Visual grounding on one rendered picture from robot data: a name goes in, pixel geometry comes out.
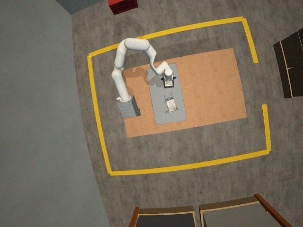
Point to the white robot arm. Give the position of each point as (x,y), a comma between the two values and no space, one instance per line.
(140,45)

